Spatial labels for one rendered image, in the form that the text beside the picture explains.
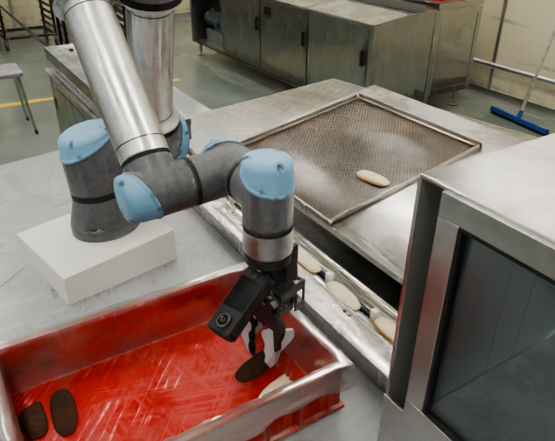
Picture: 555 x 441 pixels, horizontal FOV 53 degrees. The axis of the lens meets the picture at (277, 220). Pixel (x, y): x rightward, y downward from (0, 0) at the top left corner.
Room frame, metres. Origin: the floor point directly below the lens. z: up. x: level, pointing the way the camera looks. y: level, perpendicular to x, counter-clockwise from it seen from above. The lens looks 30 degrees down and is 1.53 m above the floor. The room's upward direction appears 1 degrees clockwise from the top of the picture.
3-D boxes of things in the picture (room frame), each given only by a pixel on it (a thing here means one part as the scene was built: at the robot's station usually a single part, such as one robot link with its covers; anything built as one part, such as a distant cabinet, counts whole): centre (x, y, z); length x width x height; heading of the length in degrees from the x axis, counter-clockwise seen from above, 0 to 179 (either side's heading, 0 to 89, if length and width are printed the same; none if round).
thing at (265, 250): (0.71, 0.02, 1.09); 0.08 x 0.08 x 0.05
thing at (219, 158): (0.78, 0.08, 1.16); 0.11 x 0.11 x 0.08; 32
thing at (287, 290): (0.71, 0.01, 1.01); 0.09 x 0.08 x 0.12; 138
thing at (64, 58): (2.18, 0.69, 0.89); 1.25 x 0.18 x 0.09; 33
